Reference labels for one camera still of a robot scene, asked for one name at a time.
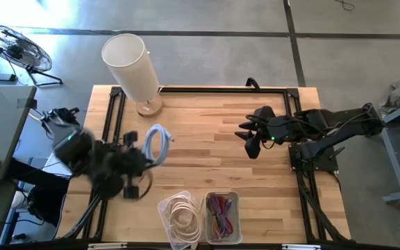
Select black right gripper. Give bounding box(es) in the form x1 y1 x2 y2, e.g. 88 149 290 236
235 106 293 160

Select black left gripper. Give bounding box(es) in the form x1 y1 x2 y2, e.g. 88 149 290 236
108 131 156 201

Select light blue cable coil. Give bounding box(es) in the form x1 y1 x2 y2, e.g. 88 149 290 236
141 124 175 167

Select black hook clamp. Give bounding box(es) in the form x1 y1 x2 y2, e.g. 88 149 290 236
244 76 262 92

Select clear plastic bin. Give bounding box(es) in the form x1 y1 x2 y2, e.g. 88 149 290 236
157 190 208 250
204 190 244 246

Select white label strip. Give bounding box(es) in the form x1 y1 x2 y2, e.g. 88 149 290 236
87 242 128 250
281 243 322 250

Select white shade lamp wooden base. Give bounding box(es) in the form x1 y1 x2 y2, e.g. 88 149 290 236
101 33 165 118

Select black bag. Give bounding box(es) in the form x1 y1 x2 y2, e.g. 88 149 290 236
8 158 71 227

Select black floor fan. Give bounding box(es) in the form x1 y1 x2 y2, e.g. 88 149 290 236
0 23 64 87

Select black aluminium table frame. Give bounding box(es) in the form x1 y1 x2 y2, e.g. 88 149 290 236
60 85 353 244

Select black floor cable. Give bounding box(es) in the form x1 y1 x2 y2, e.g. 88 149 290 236
332 0 356 12

